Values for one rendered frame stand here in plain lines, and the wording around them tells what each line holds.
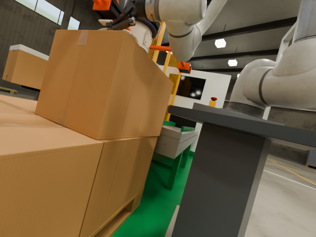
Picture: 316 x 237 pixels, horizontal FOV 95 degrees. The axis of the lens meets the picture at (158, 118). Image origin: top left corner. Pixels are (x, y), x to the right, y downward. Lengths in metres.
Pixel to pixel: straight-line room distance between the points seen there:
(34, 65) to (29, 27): 7.65
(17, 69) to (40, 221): 1.78
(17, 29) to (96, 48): 9.09
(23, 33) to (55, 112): 9.01
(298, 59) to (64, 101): 0.84
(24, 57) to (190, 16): 1.85
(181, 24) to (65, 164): 0.58
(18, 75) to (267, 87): 2.12
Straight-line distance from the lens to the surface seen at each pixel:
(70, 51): 0.76
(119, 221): 1.07
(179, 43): 0.67
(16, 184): 0.43
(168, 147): 1.14
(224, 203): 0.72
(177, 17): 0.61
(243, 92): 0.75
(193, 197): 0.77
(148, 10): 0.65
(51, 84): 0.81
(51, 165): 0.45
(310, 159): 15.10
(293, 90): 0.63
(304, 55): 0.65
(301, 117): 16.36
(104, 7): 0.77
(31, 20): 9.86
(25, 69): 2.15
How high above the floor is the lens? 0.68
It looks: 1 degrees down
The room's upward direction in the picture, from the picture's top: 15 degrees clockwise
